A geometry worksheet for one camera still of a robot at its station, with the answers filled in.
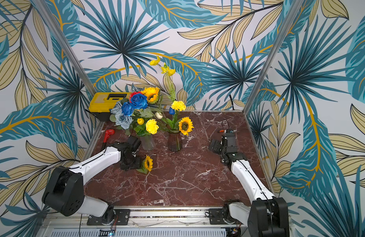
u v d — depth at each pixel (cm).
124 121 69
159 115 78
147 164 88
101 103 102
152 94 69
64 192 42
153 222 73
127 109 60
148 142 93
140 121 72
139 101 60
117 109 73
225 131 78
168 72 75
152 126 69
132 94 71
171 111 80
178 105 72
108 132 104
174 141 93
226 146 64
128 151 65
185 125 77
